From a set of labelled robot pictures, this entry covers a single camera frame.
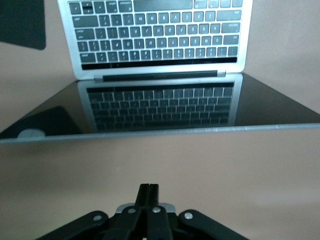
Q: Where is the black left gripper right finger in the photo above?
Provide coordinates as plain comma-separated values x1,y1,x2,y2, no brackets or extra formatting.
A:
146,184,251,240

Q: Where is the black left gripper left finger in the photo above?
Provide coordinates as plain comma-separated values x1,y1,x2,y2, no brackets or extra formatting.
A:
37,183,151,240

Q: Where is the silver laptop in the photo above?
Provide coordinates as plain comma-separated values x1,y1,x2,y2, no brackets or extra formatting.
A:
0,0,320,146

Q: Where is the black mouse pad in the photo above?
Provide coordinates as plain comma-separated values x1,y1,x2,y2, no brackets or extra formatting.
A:
0,0,47,51

